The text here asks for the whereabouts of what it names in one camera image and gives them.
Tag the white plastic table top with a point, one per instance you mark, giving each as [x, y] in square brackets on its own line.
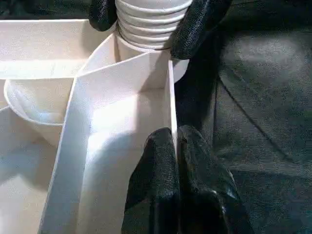
[109, 109]

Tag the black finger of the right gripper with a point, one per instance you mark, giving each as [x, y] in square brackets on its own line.
[102, 14]
[195, 31]

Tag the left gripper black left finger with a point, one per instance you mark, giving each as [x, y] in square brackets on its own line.
[156, 185]

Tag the black mat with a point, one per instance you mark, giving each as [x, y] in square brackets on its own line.
[263, 122]

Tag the white plastic table leg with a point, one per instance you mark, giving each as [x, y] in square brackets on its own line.
[148, 26]

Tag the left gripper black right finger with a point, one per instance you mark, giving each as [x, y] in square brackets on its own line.
[204, 190]

